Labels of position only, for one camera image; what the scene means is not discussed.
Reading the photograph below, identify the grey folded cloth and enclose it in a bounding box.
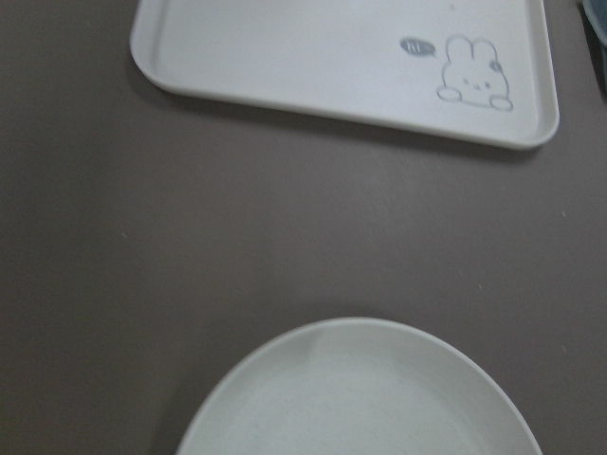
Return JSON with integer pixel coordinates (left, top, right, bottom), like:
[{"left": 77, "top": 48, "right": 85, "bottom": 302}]
[{"left": 579, "top": 0, "right": 606, "bottom": 100}]

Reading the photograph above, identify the cream round plate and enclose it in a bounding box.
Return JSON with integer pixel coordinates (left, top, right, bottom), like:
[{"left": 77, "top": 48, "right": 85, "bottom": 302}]
[{"left": 178, "top": 318, "right": 541, "bottom": 454}]

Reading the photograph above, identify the cream rabbit tray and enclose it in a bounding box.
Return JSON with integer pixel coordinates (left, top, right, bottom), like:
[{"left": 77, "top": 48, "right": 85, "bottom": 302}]
[{"left": 130, "top": 0, "right": 560, "bottom": 150}]

